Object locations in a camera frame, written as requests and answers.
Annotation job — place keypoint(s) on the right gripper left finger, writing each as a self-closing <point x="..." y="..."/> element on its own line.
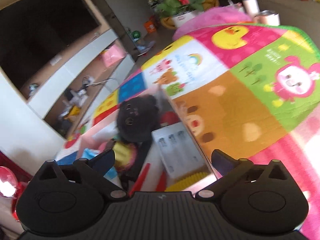
<point x="92" y="173"/>

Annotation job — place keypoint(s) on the beige sofa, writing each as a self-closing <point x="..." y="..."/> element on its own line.
<point x="301" y="14"/>

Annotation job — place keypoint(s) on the black plush cat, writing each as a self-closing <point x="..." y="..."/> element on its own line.
<point x="136" y="120"/>

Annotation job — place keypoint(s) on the white thermos bottle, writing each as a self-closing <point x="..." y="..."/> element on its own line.
<point x="251" y="7"/>

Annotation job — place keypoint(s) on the white battery charger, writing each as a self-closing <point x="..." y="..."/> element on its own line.
<point x="179" y="154"/>

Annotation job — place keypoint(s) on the white red foam rocket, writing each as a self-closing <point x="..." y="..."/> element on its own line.
<point x="152" y="176"/>

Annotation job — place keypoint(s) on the yellow toy corn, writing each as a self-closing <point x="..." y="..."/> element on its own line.
<point x="186" y="182"/>

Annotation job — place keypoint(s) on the colourful cartoon play mat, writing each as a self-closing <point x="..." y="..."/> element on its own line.
<point x="250" y="90"/>

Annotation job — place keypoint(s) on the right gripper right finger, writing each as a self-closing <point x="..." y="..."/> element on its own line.
<point x="231" y="171"/>

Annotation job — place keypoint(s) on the orange bag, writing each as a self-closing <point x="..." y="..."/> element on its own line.
<point x="150" y="27"/>

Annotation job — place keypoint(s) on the watermelon ball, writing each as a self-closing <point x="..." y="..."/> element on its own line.
<point x="136" y="35"/>

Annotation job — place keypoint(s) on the black television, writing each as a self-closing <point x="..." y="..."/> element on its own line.
<point x="34" y="31"/>

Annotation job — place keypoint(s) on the rose gold tumbler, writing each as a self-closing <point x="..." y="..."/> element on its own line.
<point x="267" y="17"/>

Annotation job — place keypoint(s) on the pink cardboard box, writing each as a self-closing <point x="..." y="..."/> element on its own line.
<point x="105" y="130"/>

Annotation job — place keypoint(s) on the pink tulle cloth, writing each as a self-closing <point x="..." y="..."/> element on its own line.
<point x="211" y="17"/>

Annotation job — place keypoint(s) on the pink gift bag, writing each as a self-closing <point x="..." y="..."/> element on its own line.
<point x="112" y="54"/>

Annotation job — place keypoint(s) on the blue white cotton pack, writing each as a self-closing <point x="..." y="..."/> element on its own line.
<point x="103" y="163"/>

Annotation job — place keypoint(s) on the white media cabinet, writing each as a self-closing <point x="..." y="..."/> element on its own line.
<point x="63" y="91"/>

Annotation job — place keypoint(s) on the pink orchid flower pot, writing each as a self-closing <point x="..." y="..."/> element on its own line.
<point x="157" y="4"/>

